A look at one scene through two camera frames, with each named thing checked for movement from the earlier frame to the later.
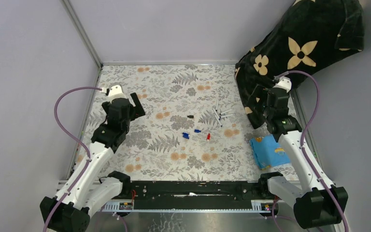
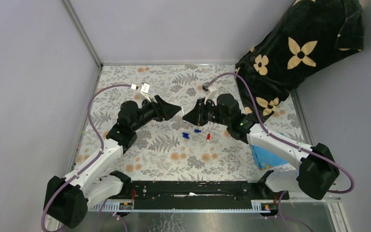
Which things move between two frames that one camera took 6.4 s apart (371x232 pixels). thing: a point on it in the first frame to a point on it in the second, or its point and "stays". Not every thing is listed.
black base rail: (192, 195) stays
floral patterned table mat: (196, 126) stays
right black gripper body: (261, 93) to (209, 113)
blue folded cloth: (267, 152) stays
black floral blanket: (310, 31) stays
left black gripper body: (135, 112) to (150, 112)
